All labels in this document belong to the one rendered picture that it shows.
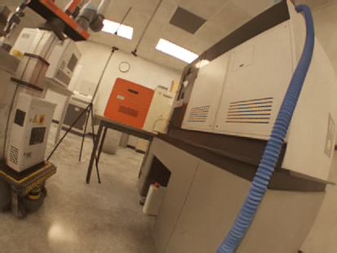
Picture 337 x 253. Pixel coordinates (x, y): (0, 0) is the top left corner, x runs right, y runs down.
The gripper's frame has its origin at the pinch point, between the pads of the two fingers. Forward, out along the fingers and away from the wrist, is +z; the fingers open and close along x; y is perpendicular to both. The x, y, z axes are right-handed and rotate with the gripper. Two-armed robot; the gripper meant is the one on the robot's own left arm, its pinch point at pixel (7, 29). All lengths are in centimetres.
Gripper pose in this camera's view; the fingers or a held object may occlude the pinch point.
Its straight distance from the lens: 160.2
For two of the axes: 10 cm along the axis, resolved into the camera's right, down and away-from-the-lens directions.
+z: -3.0, 9.5, -0.5
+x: 2.6, 0.3, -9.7
